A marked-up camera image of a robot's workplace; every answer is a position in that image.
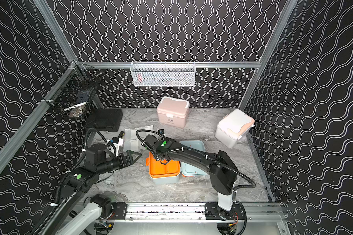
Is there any white pink first aid box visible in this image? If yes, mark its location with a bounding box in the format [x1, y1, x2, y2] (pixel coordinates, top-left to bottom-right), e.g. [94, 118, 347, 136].
[215, 109, 255, 148]

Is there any black wire wall basket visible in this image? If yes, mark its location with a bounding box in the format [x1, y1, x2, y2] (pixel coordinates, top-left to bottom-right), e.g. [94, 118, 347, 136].
[45, 62, 104, 119]

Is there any blue orange first aid box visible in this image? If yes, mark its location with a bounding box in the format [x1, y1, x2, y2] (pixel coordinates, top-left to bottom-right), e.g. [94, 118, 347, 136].
[146, 153, 207, 185]

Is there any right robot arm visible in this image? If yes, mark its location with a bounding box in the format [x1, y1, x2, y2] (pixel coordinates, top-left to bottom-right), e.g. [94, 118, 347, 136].
[136, 129, 256, 221]

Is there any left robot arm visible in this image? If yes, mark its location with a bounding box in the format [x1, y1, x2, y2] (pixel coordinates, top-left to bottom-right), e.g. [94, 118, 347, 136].
[27, 128, 142, 235]

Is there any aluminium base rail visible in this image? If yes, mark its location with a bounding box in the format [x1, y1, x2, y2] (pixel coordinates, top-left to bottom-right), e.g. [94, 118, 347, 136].
[95, 202, 283, 223]

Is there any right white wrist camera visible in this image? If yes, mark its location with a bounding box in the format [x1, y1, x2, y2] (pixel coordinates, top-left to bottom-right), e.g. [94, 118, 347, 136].
[158, 129, 165, 137]

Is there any black plastic tool case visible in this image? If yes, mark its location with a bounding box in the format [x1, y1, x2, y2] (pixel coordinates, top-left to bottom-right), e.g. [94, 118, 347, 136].
[84, 109, 123, 132]

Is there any white wire wall basket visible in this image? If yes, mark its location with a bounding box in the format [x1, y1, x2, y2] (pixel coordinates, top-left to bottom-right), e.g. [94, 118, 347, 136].
[130, 61, 196, 87]

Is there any black yellow screwdriver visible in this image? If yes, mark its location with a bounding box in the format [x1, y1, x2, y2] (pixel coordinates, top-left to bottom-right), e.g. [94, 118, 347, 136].
[118, 131, 125, 139]

